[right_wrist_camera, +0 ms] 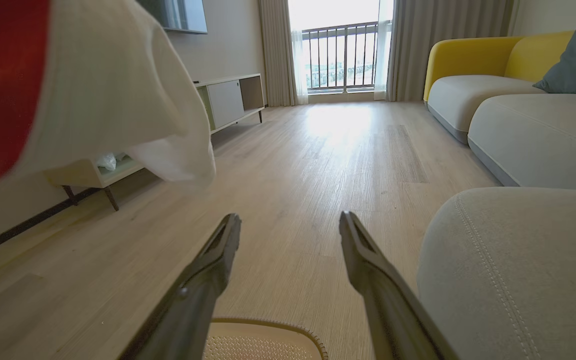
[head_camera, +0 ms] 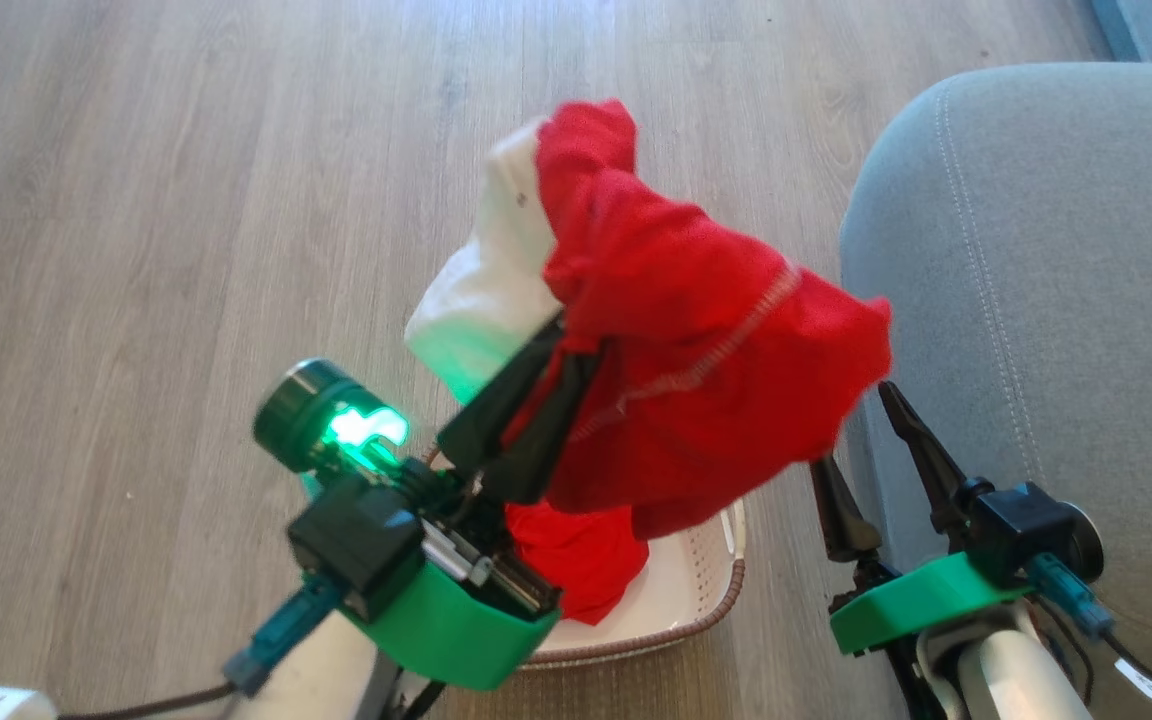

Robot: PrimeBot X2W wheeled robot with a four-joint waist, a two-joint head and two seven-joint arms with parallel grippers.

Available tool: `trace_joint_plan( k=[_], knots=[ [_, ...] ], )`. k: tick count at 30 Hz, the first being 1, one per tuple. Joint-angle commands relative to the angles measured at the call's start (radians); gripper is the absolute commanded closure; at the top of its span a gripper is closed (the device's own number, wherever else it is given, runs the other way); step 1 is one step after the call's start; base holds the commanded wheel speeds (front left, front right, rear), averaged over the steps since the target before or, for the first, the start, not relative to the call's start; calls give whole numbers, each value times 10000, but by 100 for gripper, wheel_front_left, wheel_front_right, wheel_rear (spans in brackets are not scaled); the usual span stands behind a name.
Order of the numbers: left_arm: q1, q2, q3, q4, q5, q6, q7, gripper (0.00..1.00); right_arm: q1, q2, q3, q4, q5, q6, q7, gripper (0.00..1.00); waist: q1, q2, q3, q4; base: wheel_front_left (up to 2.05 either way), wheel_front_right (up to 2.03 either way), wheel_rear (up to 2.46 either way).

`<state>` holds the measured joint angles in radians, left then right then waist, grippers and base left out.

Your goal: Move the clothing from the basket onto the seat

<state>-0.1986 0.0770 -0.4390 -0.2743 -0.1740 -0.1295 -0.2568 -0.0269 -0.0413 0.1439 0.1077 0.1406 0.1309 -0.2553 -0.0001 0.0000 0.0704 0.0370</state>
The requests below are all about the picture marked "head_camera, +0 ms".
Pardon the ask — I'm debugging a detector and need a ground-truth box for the white laundry basket brown rim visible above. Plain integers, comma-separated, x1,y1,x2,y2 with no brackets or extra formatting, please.
421,445,747,671

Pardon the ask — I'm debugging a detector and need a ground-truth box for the large red garment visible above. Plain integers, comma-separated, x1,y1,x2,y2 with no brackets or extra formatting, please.
501,98,894,541

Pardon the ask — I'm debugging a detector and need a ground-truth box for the small red garment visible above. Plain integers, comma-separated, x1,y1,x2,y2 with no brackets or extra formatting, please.
504,500,652,627

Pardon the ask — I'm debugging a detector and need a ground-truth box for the dark cylinder with green light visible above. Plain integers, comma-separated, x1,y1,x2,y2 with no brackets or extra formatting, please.
253,358,410,476

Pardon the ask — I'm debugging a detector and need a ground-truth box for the grey sofa chaise seat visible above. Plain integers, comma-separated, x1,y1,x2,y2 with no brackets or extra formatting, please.
839,62,1152,720

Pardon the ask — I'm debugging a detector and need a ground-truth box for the dark round cylinder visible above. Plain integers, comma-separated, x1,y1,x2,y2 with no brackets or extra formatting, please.
1061,503,1105,584

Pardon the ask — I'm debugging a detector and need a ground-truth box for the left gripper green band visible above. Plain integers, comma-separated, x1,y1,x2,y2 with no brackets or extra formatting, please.
341,312,605,692

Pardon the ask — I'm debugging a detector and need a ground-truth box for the black cable with teal plug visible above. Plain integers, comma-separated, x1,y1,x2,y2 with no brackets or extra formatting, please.
1024,553,1152,701
56,578,342,720

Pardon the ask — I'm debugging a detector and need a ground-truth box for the white garment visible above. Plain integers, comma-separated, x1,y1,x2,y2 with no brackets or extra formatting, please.
404,118,567,406

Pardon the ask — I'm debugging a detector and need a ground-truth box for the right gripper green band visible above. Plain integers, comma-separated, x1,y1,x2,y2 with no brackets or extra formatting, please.
809,379,1037,657

